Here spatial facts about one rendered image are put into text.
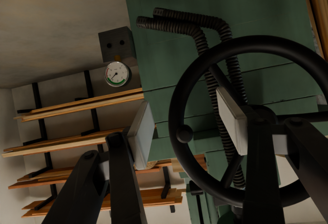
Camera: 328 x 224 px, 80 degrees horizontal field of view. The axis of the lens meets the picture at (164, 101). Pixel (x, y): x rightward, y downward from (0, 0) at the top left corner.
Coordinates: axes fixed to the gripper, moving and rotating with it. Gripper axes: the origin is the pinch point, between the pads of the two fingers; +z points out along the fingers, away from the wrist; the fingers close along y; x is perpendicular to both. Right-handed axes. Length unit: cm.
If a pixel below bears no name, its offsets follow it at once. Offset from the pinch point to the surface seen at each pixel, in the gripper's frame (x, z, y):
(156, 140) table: -19.2, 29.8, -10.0
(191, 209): -67, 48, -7
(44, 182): -157, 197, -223
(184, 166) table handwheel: -14.4, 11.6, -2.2
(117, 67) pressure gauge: 1.6, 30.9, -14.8
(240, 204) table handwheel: -21.1, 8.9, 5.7
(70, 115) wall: -92, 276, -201
